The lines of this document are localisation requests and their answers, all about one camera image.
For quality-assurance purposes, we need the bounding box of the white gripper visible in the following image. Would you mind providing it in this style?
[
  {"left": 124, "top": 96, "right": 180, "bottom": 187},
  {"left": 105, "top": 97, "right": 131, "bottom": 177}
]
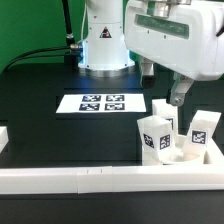
[{"left": 125, "top": 0, "right": 224, "bottom": 107}]

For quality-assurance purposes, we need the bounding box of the white round stool seat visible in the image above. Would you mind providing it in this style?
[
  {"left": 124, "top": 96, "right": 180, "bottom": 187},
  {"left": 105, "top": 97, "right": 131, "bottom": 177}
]
[{"left": 142, "top": 134, "right": 208, "bottom": 167}]

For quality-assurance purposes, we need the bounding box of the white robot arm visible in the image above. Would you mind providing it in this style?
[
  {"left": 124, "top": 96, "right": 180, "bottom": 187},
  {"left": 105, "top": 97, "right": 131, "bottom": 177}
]
[{"left": 79, "top": 0, "right": 224, "bottom": 106}]

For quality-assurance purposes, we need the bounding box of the white marker tag sheet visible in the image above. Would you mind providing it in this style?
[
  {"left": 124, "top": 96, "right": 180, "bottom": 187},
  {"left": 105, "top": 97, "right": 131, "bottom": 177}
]
[{"left": 56, "top": 93, "right": 146, "bottom": 113}]

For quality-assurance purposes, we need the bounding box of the white front fence bar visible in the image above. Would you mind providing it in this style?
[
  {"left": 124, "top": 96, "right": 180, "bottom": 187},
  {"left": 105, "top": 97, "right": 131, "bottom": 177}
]
[{"left": 0, "top": 165, "right": 224, "bottom": 195}]

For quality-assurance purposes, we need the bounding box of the white left fence bar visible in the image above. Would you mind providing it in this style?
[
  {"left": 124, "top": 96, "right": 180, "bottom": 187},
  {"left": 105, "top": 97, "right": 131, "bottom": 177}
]
[{"left": 0, "top": 126, "right": 8, "bottom": 153}]

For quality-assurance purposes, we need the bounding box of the black cable bundle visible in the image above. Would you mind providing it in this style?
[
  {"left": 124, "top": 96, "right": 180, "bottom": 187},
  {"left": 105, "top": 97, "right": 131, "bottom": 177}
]
[{"left": 1, "top": 46, "right": 83, "bottom": 73}]

